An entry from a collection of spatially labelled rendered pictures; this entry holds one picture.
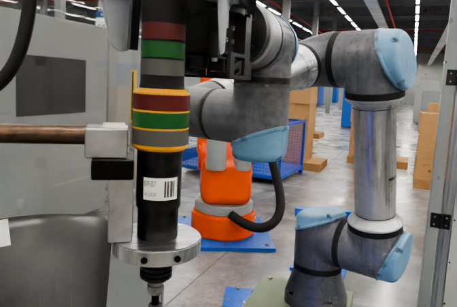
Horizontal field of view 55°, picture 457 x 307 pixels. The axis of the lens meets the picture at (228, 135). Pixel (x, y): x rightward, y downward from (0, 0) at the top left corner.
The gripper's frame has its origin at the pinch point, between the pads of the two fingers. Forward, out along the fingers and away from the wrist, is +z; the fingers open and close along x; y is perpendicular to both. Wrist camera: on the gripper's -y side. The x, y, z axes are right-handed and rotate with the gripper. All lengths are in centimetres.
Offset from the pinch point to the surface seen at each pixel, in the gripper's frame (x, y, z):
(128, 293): 70, 89, -107
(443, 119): -37, 19, -181
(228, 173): 127, 96, -361
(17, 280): 15.7, 27.6, -4.1
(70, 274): 12.2, 27.6, -7.5
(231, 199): 123, 122, -364
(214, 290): 98, 166, -267
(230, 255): 111, 166, -335
